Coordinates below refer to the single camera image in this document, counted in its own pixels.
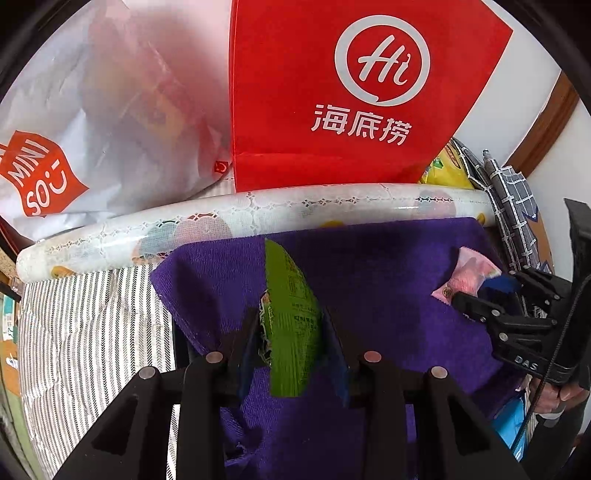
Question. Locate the red paper bag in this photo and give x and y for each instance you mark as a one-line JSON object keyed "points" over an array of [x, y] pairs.
{"points": [[277, 92]]}

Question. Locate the rolled printed plastic tablecloth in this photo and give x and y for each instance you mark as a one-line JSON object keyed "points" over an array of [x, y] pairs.
{"points": [[277, 203]]}

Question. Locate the striped cloth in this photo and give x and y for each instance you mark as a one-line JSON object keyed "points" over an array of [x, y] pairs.
{"points": [[92, 323]]}

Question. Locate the yellow chips bag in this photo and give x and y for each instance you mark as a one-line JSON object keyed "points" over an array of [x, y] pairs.
{"points": [[443, 173]]}

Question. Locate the white plastic bag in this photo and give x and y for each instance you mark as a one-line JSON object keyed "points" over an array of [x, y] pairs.
{"points": [[115, 115]]}

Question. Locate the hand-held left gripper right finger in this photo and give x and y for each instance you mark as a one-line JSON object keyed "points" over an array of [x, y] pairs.
{"points": [[334, 364]]}

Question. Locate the person's right hand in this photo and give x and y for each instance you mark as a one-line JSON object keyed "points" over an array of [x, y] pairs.
{"points": [[551, 399]]}

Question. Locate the wooden door frame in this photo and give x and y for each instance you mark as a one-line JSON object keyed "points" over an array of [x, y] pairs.
{"points": [[549, 120]]}

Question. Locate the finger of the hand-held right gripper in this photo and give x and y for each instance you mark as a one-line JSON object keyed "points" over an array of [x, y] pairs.
{"points": [[535, 286], [475, 308]]}

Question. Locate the light blue box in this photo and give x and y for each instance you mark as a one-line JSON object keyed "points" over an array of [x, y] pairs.
{"points": [[510, 424]]}

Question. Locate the printed paper box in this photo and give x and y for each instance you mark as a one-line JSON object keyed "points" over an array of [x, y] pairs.
{"points": [[9, 323]]}

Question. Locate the pale pink snack packet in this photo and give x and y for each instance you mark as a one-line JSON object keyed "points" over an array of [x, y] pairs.
{"points": [[471, 272]]}

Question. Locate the purple towel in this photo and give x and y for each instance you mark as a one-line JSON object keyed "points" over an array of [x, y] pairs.
{"points": [[369, 277]]}

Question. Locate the green snack packet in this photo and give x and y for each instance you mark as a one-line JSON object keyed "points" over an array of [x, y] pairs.
{"points": [[291, 323]]}

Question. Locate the grey checked cloth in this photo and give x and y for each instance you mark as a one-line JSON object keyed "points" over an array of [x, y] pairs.
{"points": [[512, 207]]}

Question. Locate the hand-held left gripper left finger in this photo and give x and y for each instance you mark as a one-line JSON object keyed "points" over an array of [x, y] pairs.
{"points": [[247, 364]]}

